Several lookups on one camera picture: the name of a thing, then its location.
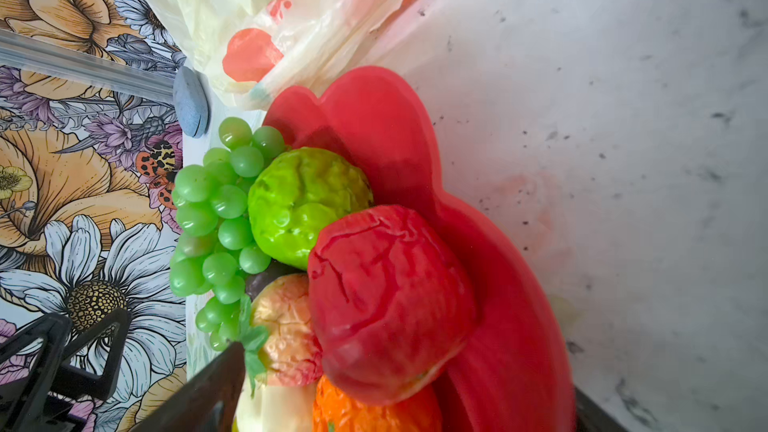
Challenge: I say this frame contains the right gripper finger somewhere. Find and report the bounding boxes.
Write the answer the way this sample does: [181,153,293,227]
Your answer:
[574,388,626,432]

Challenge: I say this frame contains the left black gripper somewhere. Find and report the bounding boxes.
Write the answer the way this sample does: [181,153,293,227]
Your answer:
[0,307,247,432]

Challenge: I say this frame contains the red flower-shaped plate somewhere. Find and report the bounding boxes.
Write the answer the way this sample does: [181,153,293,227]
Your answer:
[265,66,576,431]

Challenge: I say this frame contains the fake cream potato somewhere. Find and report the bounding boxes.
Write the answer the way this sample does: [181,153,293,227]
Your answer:
[235,380,316,432]

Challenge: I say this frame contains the fake orange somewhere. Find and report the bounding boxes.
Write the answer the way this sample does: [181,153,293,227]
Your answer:
[312,376,443,432]

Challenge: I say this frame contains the fake small strawberry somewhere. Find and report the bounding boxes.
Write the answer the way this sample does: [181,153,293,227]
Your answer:
[238,274,323,388]

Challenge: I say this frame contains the fake green grapes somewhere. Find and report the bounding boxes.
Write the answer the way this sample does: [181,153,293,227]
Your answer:
[170,117,286,351]

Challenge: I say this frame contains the fake red apple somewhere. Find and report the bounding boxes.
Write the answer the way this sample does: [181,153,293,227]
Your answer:
[308,205,478,406]

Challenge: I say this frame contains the fake green lime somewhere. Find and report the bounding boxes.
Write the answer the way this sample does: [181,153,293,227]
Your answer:
[248,147,374,271]

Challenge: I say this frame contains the cream printed plastic bag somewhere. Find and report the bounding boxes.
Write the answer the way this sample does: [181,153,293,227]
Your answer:
[147,0,412,110]

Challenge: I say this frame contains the fake dark purple fruit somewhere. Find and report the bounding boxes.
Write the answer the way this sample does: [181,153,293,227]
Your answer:
[245,260,304,300]

